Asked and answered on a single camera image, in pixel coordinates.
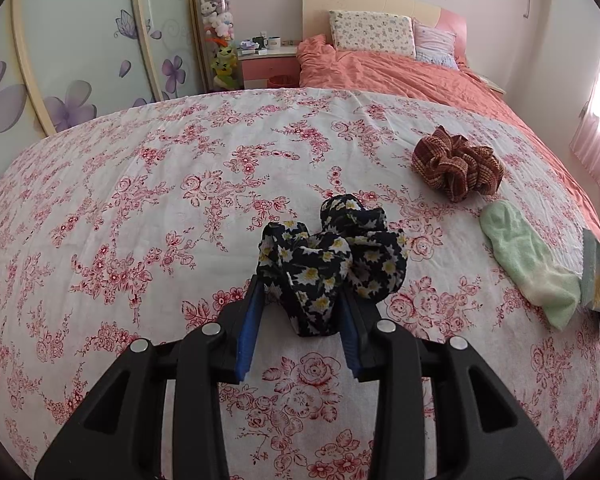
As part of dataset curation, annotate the black floral scrunchie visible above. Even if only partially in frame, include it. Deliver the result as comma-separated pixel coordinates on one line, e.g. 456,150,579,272
255,193,410,338

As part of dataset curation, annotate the flower-print wardrobe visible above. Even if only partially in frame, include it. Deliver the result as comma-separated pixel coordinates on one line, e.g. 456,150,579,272
0,0,203,206

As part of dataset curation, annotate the brown striped scrunchie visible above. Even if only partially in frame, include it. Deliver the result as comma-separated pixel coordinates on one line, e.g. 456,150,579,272
412,126,506,202

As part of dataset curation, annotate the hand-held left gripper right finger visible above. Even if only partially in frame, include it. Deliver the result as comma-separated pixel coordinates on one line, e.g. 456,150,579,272
337,287,565,480

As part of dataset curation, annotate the clear tube of plush toys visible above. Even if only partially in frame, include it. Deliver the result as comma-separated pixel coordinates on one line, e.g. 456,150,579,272
197,0,241,93

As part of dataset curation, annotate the floral pillow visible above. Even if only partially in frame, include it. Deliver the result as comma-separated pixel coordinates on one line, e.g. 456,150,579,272
328,10,417,58

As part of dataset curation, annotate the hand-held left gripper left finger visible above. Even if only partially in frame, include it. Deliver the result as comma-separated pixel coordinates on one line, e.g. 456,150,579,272
34,275,266,480

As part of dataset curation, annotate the light green sock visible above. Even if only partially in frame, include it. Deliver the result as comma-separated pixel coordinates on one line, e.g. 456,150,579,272
480,199,581,332

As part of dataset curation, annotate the pale blue tube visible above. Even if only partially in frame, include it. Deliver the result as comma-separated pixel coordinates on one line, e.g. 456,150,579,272
580,229,600,311

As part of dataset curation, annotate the coral duvet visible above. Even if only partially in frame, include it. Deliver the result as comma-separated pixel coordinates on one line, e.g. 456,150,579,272
297,34,600,241

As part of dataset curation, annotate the pink nightstand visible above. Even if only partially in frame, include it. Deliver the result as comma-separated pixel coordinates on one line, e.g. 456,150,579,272
237,45,301,92

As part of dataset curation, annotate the striped pillow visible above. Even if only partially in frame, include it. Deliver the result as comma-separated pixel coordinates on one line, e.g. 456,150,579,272
412,20,461,68

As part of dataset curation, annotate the beige nightstand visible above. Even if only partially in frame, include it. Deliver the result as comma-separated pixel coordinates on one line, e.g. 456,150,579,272
472,74,507,95

